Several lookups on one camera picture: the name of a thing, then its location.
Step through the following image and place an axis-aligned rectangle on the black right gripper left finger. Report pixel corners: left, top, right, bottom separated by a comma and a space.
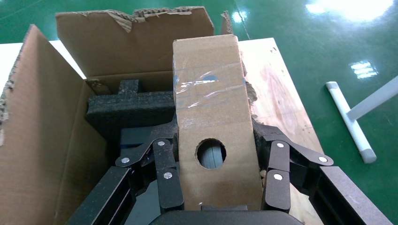
66, 116, 185, 225

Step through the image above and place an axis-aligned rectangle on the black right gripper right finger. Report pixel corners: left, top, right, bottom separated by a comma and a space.
252, 118, 394, 225

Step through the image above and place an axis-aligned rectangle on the small cardboard box with hole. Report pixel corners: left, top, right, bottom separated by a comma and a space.
172, 34, 265, 212

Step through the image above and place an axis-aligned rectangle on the big open cardboard box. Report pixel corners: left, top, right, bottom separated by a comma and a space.
0, 6, 234, 225

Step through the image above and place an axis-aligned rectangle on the grey-blue block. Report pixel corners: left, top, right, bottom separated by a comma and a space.
119, 127, 153, 148

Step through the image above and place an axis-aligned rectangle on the black foam insert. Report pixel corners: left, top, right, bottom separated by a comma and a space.
85, 79, 178, 141

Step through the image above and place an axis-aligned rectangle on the wooden plywood board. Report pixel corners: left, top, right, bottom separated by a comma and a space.
236, 37, 326, 225

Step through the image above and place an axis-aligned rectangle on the white metal stand foot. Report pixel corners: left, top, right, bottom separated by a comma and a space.
325, 75, 398, 165

